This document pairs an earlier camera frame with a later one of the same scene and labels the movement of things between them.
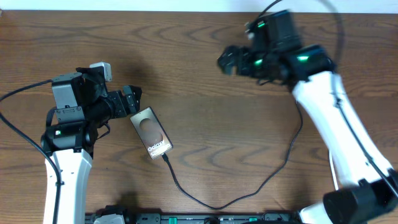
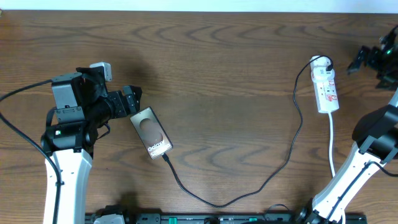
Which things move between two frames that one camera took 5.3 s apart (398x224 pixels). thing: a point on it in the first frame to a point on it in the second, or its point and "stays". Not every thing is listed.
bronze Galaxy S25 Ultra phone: (151, 132) stays
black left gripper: (122, 109) stays
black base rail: (206, 218) stays
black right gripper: (233, 52) to (373, 61)
